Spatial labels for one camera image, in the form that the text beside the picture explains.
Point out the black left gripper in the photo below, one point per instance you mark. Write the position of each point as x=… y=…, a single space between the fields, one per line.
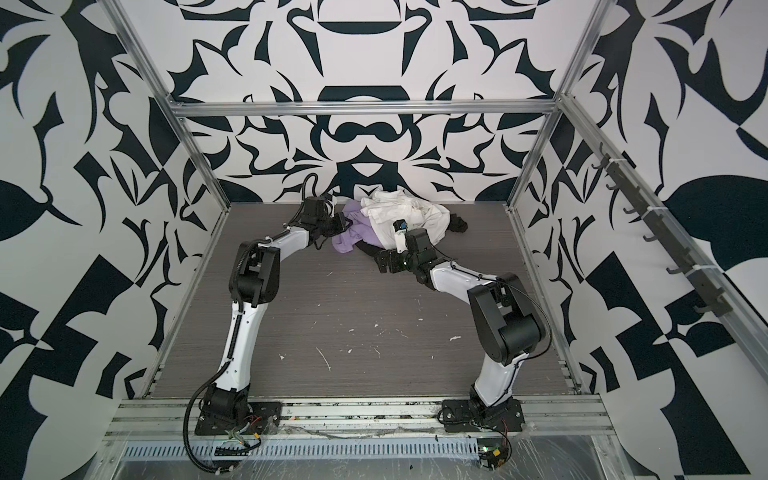
x=343 y=221

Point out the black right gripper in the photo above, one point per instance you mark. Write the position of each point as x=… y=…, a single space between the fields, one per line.
x=384 y=262

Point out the purple cloth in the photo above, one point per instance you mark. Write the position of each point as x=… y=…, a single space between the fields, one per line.
x=360 y=230

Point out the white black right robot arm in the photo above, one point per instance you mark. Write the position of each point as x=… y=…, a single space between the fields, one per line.
x=510 y=325

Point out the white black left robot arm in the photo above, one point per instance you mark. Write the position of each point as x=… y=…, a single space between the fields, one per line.
x=254 y=283

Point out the white cloth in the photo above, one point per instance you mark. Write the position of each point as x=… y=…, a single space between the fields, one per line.
x=383 y=209

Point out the black cloth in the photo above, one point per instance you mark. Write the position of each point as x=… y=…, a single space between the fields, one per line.
x=456 y=224

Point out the small electronics board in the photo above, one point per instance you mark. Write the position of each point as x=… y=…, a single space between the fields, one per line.
x=492 y=454

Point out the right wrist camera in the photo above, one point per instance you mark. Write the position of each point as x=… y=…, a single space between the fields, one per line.
x=400 y=228

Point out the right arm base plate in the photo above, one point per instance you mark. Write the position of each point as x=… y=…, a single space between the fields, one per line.
x=472 y=415

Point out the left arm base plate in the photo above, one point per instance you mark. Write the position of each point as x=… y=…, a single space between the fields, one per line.
x=254 y=418

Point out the aluminium cage frame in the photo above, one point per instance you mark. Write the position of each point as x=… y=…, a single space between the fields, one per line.
x=743 y=323

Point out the white slotted cable duct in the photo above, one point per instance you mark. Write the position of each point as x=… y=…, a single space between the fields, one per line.
x=340 y=449

